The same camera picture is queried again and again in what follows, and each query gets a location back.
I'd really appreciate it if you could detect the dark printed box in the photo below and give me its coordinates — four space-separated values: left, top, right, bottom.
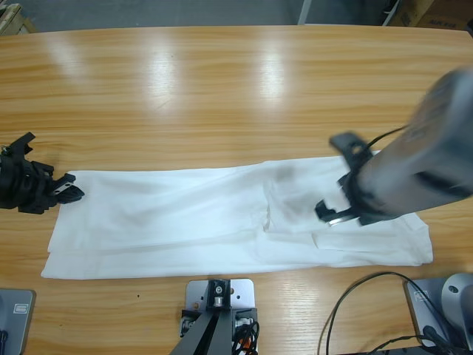
417 0 470 30

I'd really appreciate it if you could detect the orange and black cable bunch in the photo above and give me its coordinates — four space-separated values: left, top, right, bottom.
231 320 262 355

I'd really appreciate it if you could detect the white slanted leg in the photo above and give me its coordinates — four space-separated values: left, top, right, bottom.
382 0 402 26

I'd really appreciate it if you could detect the brown cardboard box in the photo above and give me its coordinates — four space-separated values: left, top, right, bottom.
391 0 435 27

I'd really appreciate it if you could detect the white t-shirt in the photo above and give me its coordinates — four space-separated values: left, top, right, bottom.
39 155 434 280

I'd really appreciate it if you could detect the white upright pole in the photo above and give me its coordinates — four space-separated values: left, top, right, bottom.
297 0 314 25

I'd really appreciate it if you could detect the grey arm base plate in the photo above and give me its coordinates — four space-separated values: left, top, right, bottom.
0 288 37 355
403 277 473 349

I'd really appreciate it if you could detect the thin twisted cable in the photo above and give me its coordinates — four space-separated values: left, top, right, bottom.
369 335 422 355

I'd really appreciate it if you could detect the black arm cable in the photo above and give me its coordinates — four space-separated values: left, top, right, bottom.
364 125 408 149

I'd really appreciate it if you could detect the long black cable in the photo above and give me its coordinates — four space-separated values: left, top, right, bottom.
319 272 407 355

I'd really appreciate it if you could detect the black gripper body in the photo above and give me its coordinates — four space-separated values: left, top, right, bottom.
327 172 395 227
0 154 78 215

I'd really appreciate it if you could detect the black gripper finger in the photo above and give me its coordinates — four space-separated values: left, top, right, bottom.
314 198 338 223
61 186 86 200
54 193 83 206

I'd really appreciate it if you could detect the thin black wire bundle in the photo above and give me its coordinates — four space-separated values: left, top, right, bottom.
421 323 473 355

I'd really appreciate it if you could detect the dark camera post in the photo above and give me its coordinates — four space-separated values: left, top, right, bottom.
172 280 234 355

